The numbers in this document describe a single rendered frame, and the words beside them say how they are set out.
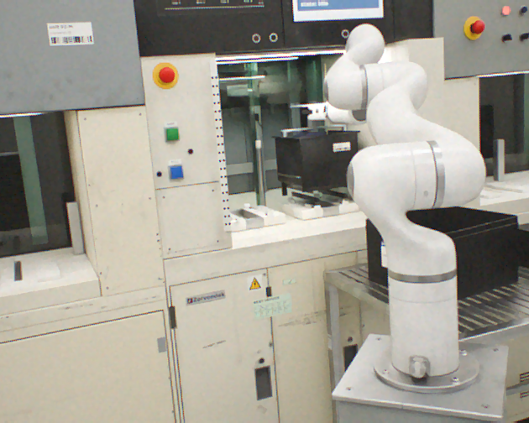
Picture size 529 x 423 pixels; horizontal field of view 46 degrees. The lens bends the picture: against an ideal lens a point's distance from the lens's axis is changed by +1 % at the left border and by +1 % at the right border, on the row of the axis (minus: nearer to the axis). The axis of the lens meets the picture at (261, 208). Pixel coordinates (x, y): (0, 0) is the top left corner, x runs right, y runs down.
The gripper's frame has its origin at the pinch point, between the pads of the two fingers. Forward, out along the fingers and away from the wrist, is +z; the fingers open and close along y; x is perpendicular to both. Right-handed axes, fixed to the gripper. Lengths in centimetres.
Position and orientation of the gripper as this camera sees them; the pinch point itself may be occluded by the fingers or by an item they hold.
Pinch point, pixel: (313, 110)
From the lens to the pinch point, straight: 213.5
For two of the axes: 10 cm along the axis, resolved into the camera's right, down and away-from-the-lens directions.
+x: -0.8, -9.8, -1.8
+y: 9.3, -1.4, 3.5
